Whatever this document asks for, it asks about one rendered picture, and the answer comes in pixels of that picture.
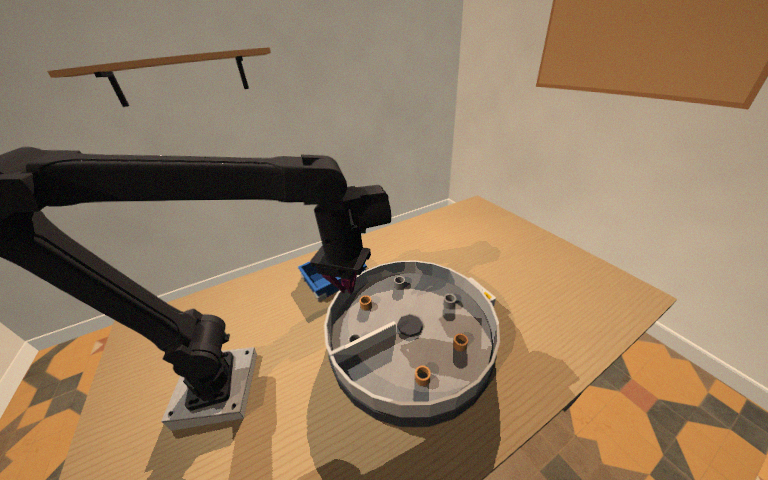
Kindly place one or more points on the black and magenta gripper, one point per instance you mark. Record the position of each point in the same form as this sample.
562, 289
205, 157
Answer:
339, 256

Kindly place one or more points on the blue crate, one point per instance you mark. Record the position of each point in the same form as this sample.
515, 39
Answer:
321, 286

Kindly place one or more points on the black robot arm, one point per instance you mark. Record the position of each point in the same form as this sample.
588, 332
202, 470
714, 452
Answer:
64, 177

